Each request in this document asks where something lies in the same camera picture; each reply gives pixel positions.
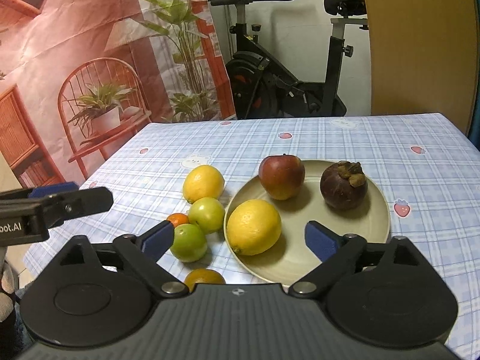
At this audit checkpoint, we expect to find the green round fruit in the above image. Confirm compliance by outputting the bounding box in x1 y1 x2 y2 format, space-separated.
170 224 208 263
188 197 226 234

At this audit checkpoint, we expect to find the yellow lemon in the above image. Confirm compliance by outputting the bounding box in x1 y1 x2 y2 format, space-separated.
182 165 225 204
226 199 282 256

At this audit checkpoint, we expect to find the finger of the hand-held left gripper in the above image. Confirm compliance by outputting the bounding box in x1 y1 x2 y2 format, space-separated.
0 182 80 211
39 187 114 229

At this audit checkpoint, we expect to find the black exercise bike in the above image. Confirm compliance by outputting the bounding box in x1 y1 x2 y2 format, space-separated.
204 0 370 121

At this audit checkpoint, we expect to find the grey fuzzy cloth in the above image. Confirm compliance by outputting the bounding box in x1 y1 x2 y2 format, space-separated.
0 247 23 360

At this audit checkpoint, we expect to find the red apple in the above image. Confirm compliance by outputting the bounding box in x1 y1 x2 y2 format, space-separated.
259 154 305 200

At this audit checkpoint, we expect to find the dark purple mangosteen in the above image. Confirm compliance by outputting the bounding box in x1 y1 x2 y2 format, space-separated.
320 161 368 211

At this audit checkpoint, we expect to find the wooden door panel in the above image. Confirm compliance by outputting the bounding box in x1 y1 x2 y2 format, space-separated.
359 0 475 136

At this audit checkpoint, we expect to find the printed backdrop cloth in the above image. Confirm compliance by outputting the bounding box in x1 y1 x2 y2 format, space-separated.
0 0 237 188

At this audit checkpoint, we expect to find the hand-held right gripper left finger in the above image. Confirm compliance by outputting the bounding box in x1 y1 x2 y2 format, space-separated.
56 220 189 300

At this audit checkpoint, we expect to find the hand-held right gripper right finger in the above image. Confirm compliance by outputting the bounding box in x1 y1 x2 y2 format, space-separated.
290 221 426 298

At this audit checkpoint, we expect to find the small bright orange tangerine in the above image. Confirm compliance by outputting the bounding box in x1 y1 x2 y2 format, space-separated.
166 213 190 229

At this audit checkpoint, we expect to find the yellowish orange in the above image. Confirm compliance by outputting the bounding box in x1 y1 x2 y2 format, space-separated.
184 268 226 292

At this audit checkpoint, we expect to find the beige round plate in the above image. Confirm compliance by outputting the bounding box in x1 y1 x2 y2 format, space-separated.
224 159 391 286

